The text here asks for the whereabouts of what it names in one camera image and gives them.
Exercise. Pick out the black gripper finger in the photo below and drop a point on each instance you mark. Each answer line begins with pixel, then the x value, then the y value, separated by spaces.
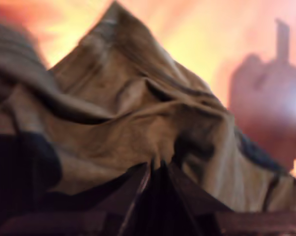
pixel 187 194
pixel 128 194

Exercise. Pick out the dark green underwear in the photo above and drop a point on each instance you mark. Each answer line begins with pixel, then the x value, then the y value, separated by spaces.
pixel 138 110

